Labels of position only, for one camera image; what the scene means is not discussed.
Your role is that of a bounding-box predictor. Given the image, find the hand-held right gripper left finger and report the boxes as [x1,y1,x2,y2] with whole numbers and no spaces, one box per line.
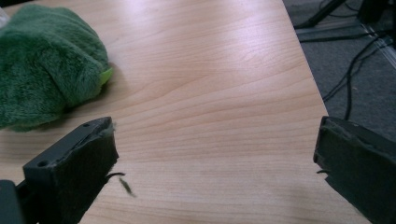
[21,116,126,224]

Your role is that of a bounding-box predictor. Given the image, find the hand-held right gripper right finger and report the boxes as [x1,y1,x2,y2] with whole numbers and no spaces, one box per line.
[313,116,396,224]

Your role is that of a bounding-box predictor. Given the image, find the green plush toy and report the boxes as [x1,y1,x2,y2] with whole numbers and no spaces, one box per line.
[0,3,114,132]

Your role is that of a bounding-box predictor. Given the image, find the black stand leg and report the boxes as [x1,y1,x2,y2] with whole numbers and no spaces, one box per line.
[293,0,348,30]

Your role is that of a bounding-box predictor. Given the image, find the black cable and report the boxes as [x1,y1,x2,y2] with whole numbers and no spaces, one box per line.
[298,29,396,44]
[322,32,387,121]

